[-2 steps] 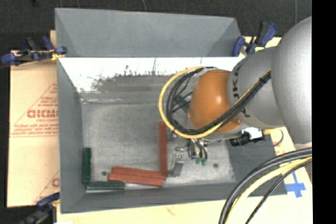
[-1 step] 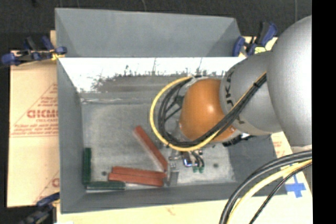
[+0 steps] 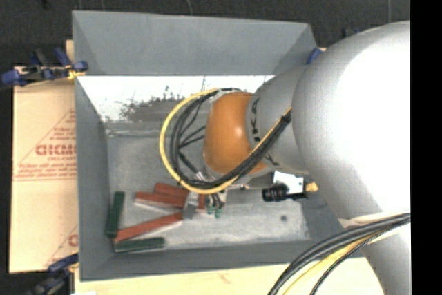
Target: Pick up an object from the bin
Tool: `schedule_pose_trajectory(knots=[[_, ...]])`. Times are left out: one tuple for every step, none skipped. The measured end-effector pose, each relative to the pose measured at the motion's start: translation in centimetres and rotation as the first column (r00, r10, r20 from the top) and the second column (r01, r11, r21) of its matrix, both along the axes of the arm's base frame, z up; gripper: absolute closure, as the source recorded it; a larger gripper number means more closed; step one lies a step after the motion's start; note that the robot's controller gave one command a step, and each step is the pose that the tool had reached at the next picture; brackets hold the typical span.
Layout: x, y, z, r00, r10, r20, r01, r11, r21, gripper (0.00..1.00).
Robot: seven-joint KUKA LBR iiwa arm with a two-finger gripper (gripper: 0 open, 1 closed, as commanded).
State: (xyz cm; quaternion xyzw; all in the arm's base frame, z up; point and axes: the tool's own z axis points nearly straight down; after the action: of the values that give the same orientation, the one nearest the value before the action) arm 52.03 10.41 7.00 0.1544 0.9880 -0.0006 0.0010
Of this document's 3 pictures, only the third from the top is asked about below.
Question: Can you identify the black cylinder on white bracket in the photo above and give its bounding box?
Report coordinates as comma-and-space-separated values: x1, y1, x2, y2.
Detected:
261, 170, 319, 203

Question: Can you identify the grey metal bin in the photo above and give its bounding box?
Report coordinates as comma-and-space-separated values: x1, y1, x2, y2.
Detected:
71, 10, 347, 281

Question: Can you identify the brown cardboard board red print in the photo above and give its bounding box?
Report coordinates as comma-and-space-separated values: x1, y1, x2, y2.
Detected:
8, 39, 81, 274

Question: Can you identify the red-brown flat block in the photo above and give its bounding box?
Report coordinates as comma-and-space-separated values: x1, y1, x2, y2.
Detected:
153, 182, 190, 200
113, 211, 184, 244
133, 191, 188, 211

